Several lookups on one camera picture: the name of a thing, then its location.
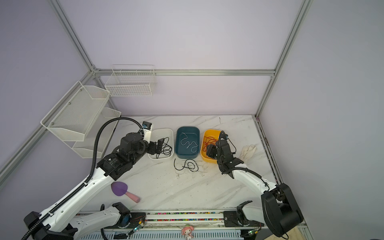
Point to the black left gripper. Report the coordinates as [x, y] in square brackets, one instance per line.
[153, 150]

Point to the white mesh upper shelf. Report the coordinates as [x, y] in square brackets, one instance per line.
[72, 118]

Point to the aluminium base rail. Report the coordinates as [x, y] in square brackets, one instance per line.
[206, 224]

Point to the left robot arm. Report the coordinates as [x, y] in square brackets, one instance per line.
[58, 222]

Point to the white plastic bin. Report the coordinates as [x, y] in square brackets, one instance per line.
[168, 150]

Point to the purple pink spatula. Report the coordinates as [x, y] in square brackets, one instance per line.
[120, 189]

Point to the pink doll figure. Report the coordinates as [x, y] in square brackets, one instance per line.
[187, 232]

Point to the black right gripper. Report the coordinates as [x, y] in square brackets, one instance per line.
[210, 150]

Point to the dark teal plastic bin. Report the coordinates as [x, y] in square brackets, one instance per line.
[187, 144]

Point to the white work glove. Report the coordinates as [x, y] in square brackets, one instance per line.
[248, 152]

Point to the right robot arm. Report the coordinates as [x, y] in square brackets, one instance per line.
[279, 210]

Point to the white wire wall basket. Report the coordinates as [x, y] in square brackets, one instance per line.
[131, 81]

